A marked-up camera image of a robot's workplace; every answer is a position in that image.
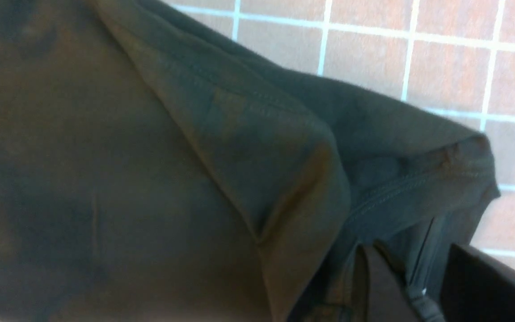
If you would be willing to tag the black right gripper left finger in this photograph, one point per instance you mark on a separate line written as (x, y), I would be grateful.
(377, 294)

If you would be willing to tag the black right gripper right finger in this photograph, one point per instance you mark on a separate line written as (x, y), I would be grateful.
(477, 287)

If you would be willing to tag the dark gray long-sleeve top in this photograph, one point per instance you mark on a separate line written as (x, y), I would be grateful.
(152, 170)

